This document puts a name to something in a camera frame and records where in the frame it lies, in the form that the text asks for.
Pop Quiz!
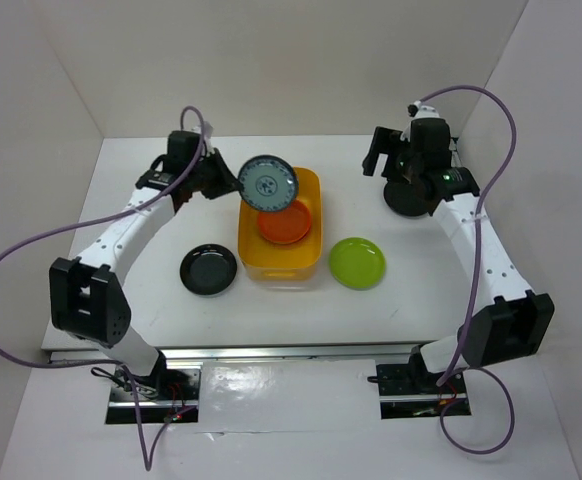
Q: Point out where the black plate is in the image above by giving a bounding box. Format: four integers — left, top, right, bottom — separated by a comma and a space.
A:
383, 182, 428, 218
179, 244, 237, 296

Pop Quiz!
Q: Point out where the blue patterned plate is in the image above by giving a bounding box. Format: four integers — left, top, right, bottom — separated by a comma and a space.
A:
238, 154, 299, 213

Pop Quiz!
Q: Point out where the orange plate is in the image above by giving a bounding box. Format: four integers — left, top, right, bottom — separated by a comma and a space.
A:
257, 200, 312, 245

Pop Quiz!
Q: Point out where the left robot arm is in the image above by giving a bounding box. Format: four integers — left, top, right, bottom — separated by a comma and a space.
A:
49, 125, 240, 399

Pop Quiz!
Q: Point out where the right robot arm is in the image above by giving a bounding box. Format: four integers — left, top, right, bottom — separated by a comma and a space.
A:
362, 117, 555, 392

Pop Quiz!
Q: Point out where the yellow plastic bin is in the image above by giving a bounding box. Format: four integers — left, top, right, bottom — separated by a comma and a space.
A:
238, 167, 323, 283

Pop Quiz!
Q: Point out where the green plate right side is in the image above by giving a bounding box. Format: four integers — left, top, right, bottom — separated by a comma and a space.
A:
328, 237, 386, 290

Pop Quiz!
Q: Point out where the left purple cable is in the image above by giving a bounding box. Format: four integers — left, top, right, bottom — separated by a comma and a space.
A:
0, 105, 210, 472

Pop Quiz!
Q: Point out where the purple cable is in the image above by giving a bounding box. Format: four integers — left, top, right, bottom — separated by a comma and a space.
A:
0, 105, 210, 472
418, 85, 518, 455

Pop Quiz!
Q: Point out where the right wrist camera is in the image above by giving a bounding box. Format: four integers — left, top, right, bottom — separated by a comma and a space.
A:
407, 101, 442, 132

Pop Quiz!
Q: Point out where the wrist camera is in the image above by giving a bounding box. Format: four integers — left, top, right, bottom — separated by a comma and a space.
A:
198, 121, 214, 143
407, 101, 442, 132

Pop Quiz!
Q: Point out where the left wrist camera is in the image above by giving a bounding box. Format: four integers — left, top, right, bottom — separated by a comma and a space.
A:
198, 121, 214, 143

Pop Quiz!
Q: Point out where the aluminium side rail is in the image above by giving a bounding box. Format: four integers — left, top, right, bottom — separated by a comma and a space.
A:
449, 137, 462, 168

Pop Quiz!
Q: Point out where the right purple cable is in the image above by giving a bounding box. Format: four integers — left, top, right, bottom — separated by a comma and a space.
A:
418, 85, 518, 455

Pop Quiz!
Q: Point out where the aluminium front rail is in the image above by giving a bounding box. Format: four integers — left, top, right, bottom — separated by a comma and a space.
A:
45, 341, 422, 363

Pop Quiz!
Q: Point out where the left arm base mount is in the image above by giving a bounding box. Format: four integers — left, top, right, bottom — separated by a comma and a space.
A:
90, 367, 201, 425

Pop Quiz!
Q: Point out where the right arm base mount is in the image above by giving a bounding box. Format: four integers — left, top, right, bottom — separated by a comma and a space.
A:
367, 353, 471, 420

